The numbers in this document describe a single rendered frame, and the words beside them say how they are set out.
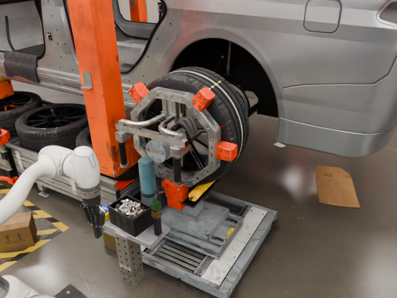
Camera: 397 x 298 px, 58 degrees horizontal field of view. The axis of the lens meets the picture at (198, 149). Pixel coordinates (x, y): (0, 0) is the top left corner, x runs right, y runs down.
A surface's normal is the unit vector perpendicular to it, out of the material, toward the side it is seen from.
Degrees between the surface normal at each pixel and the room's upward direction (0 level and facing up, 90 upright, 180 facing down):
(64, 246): 0
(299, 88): 90
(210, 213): 0
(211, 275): 0
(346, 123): 90
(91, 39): 90
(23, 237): 90
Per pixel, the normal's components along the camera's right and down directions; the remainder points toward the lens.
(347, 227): -0.01, -0.88
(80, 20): -0.50, 0.42
